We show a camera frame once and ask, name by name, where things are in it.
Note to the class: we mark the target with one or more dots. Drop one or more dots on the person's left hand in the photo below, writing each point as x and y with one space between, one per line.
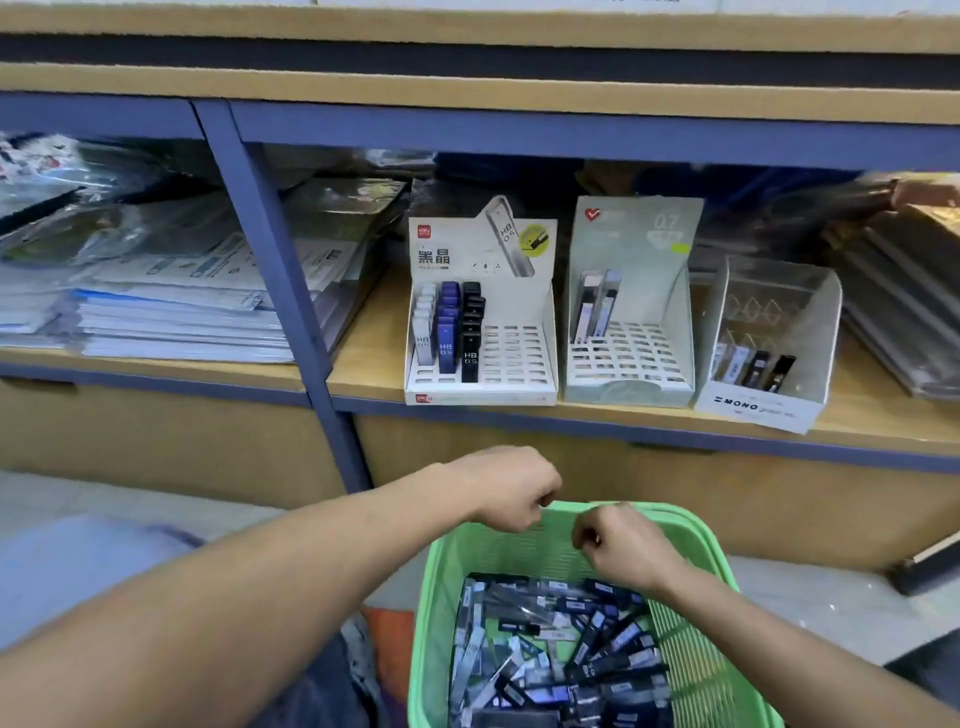
503 488

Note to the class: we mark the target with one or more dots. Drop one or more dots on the person's right hand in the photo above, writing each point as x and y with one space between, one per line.
633 548

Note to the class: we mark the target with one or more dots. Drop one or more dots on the green plastic basket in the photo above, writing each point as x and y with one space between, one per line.
705 600

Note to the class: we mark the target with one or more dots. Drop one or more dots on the white display box red label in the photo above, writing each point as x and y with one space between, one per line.
525 360

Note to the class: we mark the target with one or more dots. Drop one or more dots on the pile of lead cases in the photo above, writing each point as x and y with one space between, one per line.
555 660

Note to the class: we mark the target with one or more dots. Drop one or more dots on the row of HB lead cases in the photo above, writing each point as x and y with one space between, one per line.
450 323

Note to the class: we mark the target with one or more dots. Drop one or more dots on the clear plastic display box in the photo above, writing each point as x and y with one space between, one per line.
750 408

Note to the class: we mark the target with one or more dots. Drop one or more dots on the pale green display box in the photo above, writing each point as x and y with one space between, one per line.
630 240

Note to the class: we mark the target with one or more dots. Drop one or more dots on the person's right forearm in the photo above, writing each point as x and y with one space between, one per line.
795 668

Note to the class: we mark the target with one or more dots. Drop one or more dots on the person's left forearm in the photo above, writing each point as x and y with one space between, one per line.
225 615

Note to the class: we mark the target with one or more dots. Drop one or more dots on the colourful printed mat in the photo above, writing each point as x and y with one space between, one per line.
396 645

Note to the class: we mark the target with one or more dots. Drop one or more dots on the grey sneaker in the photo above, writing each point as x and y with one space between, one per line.
360 660

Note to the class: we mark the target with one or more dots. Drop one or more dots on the dark plastic-wrapped packs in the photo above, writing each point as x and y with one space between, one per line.
900 285

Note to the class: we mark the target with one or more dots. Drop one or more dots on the stack of wrapped paper packs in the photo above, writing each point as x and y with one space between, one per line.
180 293

